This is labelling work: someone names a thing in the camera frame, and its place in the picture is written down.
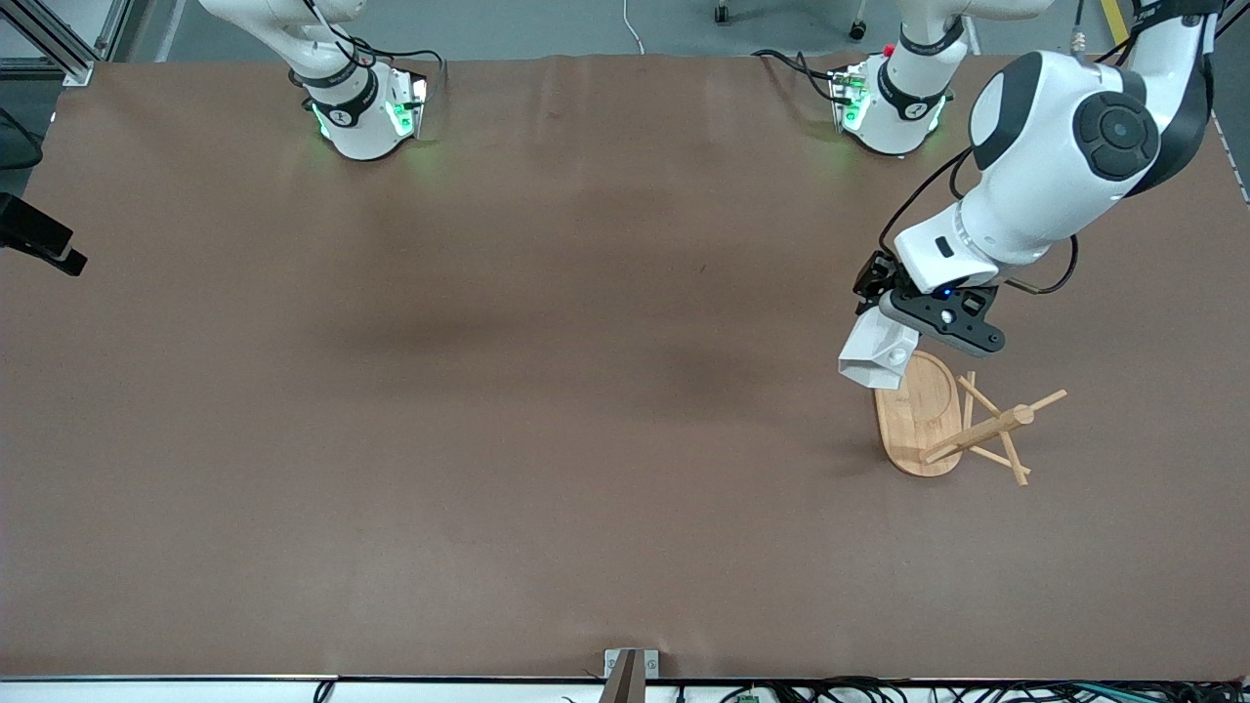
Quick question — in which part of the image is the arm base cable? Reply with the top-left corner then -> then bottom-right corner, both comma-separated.
752,47 -> 851,103
293,0 -> 448,108

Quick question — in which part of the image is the metal table edge bracket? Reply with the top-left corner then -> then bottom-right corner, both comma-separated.
604,648 -> 661,681

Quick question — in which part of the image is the aluminium frame post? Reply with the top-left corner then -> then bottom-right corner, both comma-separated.
0,0 -> 133,87

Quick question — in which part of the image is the left arm wrist cable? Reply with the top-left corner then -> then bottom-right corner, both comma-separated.
879,146 -> 1081,296

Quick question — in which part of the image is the white faceted cup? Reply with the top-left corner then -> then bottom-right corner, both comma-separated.
837,310 -> 921,392

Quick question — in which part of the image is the black cable bundle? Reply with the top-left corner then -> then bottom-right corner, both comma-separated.
718,676 -> 1250,703

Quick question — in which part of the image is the wooden cup rack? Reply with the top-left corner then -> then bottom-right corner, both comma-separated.
872,350 -> 1068,487

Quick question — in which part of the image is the left arm base cable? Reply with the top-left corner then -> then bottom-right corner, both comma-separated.
752,47 -> 851,103

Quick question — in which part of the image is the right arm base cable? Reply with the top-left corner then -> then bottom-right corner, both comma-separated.
293,0 -> 448,108

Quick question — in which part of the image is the black cable beside table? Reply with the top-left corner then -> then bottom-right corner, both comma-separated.
0,105 -> 45,172

